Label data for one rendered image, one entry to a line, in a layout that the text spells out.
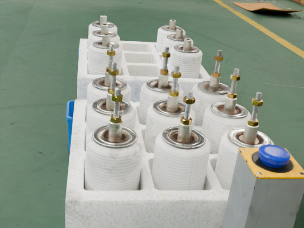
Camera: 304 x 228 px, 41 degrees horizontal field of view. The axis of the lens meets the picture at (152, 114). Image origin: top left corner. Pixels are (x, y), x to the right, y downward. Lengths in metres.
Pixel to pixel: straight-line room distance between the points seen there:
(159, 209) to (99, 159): 0.13
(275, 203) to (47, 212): 0.53
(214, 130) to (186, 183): 0.16
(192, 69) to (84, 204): 0.64
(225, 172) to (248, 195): 0.20
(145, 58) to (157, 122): 0.63
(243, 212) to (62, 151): 0.67
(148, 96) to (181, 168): 0.25
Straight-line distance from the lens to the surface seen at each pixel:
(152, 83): 0.92
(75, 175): 0.71
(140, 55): 1.38
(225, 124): 0.80
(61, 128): 1.24
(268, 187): 0.53
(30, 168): 1.06
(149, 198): 0.67
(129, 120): 0.77
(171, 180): 0.69
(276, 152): 0.55
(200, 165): 0.69
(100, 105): 0.79
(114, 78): 0.76
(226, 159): 0.72
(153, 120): 0.78
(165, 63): 0.89
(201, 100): 0.91
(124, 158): 0.65
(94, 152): 0.66
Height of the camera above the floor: 0.58
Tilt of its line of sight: 25 degrees down
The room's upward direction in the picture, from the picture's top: 6 degrees clockwise
